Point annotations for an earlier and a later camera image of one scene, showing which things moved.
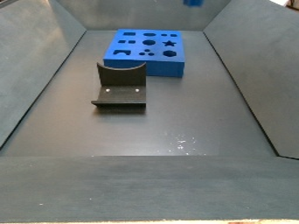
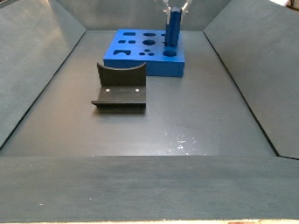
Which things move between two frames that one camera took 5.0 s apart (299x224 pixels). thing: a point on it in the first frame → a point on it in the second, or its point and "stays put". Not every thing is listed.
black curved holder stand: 122,87 stays put
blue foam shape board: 158,48 stays put
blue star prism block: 193,3 → 173,28
